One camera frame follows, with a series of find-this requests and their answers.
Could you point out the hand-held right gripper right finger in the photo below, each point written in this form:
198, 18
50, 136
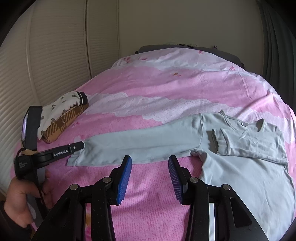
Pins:
174, 178

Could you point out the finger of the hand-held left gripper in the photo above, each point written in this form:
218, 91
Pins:
69, 148

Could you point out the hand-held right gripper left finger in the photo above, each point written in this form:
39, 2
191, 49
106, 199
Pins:
124, 176

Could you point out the light blue long-sleeve shirt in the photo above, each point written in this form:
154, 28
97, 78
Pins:
150, 141

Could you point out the person's left forearm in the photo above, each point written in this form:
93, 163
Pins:
9, 222

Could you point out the person's left hand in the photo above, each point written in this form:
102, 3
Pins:
18, 197

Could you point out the brown plaid folded garment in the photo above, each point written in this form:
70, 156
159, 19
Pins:
61, 122

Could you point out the white printed folded garment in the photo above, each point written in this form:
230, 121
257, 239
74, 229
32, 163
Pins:
60, 104

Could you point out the cream louvered wardrobe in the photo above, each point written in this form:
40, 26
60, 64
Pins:
57, 46

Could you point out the pink floral blanket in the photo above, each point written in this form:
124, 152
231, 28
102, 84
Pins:
161, 88

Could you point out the grey pillow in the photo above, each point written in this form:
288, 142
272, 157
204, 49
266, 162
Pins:
157, 48

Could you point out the green curtain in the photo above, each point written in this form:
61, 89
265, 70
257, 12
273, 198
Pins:
275, 46

